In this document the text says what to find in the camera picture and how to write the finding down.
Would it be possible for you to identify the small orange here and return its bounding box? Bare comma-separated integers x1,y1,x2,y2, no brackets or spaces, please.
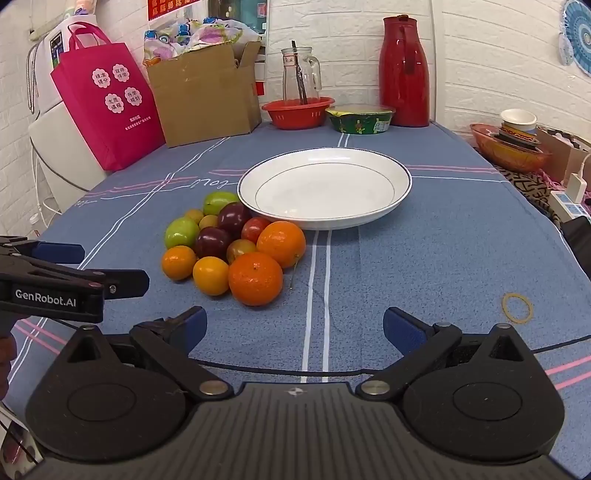
161,245,197,282

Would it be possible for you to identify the white paper cup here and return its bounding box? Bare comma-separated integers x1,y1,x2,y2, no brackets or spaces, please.
500,108,538,134

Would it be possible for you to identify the dark red plum front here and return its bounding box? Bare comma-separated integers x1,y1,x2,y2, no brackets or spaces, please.
193,227,231,260

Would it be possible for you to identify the large green apple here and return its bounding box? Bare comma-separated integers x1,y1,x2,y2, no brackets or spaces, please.
204,190,239,216

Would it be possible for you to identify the red tomato-like fruit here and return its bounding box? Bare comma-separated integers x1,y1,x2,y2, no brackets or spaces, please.
240,217,270,244

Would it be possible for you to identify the large orange front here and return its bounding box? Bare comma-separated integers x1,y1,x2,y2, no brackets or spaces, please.
228,252,283,307

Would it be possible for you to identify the floral cloth in box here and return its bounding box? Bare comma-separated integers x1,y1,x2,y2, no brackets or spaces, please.
143,17,263,67

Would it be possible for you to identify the teal wall picture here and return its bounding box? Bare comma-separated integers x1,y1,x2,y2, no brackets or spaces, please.
207,0,269,34

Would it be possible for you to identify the red plastic basket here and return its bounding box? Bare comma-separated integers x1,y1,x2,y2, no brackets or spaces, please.
262,97,335,130

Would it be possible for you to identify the brown longan fruit two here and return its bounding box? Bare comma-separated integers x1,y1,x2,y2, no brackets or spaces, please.
198,215,218,230

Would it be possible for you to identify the small yellow-orange citrus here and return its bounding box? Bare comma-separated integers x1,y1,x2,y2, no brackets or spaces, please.
192,256,229,297

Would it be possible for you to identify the dark red plum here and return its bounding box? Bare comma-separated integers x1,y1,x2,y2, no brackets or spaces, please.
193,227,231,260
217,202,252,237

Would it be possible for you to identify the small green apple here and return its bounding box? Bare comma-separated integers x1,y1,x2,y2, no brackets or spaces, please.
164,217,199,249

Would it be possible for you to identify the pink tote bag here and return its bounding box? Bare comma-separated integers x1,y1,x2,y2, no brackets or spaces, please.
51,21,165,172

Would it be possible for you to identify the orange-brown bowl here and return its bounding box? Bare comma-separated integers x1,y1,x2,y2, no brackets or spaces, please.
470,123,552,173

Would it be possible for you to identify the white porcelain plate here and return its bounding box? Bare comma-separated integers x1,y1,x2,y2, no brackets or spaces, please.
238,147,413,230

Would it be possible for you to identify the brown cardboard box right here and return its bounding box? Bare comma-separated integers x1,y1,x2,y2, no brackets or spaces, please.
537,126,590,185

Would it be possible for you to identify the red-yellow small fruit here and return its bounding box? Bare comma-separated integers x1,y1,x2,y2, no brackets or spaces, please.
226,239,256,265

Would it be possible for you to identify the red thermos jug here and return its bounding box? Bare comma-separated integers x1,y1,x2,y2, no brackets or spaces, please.
379,15,430,127

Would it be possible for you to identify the glass pitcher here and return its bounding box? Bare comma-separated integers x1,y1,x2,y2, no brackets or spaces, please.
281,46,322,104

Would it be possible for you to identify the white power strip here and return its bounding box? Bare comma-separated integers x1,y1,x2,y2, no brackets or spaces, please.
548,191,591,223

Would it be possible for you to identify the blue striped tablecloth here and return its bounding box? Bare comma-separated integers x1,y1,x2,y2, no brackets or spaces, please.
7,125,590,479

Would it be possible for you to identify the green instant noodle bowl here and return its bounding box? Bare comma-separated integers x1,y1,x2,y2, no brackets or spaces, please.
325,104,394,135

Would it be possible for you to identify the brown longan fruit one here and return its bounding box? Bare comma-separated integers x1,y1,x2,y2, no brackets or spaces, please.
184,209,204,224

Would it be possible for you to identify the red fu wall poster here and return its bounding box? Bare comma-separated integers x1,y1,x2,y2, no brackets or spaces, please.
147,0,198,21

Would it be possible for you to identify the blue paper fan decoration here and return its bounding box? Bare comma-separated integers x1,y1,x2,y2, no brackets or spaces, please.
558,0,591,76

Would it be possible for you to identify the large orange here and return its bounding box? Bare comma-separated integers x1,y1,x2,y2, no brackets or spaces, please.
256,221,307,269
228,252,283,307

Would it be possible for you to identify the yellow rubber band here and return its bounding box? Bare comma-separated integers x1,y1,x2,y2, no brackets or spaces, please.
501,292,534,325

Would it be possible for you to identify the black stick in pitcher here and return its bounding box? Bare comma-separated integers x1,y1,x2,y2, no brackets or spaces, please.
291,40,308,105

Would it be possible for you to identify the person's left hand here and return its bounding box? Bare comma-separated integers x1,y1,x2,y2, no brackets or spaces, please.
0,334,18,400

